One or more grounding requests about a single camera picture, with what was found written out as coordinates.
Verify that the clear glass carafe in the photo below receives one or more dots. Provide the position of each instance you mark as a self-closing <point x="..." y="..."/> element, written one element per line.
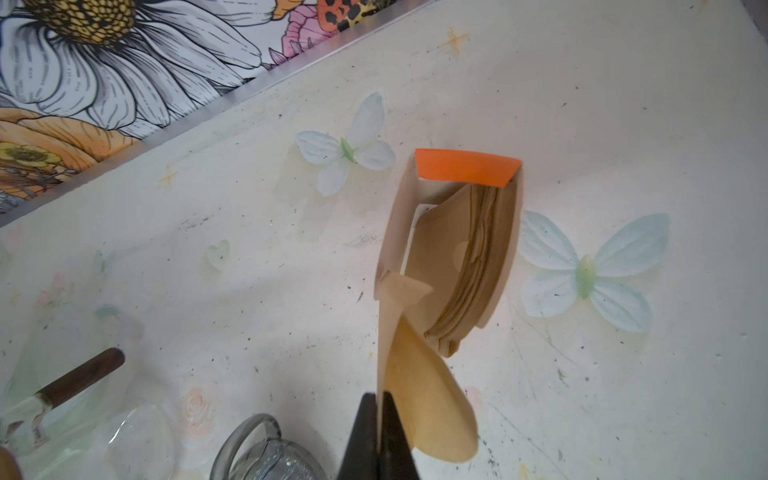
<point x="99" y="418"/>

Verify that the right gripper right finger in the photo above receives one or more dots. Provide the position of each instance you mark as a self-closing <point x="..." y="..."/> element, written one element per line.
<point x="396" y="459"/>

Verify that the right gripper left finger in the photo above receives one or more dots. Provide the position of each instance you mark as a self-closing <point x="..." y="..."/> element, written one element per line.
<point x="360" y="461"/>

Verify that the grey ribbed glass pitcher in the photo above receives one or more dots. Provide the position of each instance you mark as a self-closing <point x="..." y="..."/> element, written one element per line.
<point x="257" y="450"/>

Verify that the brown coffee filter stack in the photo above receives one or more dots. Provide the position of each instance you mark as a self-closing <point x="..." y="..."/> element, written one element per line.
<point x="454" y="226"/>

